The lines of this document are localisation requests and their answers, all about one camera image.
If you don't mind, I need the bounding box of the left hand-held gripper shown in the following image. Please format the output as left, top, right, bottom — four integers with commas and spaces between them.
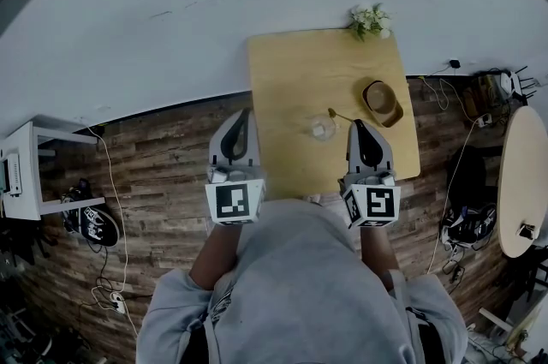
204, 108, 266, 227

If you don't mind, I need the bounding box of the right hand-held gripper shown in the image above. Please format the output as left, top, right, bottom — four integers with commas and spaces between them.
337, 119, 402, 230

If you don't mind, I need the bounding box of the small gold spoon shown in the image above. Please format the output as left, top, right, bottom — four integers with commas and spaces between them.
327, 107, 355, 124

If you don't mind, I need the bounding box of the clear glass cup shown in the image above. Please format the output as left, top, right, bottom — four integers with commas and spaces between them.
305, 113, 343, 142

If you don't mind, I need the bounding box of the person's right forearm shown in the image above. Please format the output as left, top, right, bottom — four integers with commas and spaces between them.
358, 225, 402, 294

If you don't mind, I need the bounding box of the person's left forearm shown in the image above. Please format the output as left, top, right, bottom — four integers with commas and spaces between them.
188, 223, 246, 291

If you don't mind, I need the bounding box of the tan tray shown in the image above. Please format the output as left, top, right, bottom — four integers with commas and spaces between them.
360, 78, 405, 129

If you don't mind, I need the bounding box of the brown bowl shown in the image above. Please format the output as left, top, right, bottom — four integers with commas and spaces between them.
362, 80, 396, 113

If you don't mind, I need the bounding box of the black backpack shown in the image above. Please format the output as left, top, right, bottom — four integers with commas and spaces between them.
446, 145, 488, 210

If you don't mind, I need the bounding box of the black and white gear pile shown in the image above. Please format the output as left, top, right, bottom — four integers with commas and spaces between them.
440, 203, 498, 247

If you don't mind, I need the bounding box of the white flower bouquet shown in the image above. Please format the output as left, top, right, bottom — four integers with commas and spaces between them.
345, 2, 394, 43

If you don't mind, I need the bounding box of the person's grey hoodie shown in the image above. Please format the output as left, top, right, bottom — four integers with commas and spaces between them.
135, 199, 470, 364

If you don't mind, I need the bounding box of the round wooden table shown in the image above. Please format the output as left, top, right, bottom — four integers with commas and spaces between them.
496, 105, 548, 260

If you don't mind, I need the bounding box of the black bag with white print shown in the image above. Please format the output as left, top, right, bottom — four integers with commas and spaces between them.
61, 177, 121, 248

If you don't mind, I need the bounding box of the white router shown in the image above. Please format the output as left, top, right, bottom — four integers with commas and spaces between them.
497, 65, 537, 100

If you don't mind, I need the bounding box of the small white box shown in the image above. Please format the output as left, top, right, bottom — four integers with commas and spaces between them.
515, 221, 537, 241

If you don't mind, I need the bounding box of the white power strip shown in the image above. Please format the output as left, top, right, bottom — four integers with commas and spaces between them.
110, 290, 128, 315

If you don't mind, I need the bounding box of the white shelf unit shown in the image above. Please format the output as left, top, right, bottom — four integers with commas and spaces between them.
0, 115, 106, 223

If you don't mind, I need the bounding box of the white ribbed device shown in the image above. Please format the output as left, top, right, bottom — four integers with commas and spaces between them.
1, 152, 23, 198

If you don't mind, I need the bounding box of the thin white cable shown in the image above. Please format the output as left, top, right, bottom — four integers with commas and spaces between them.
426, 116, 484, 276

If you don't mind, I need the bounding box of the long white cable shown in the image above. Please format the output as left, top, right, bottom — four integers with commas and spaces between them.
86, 125, 139, 338

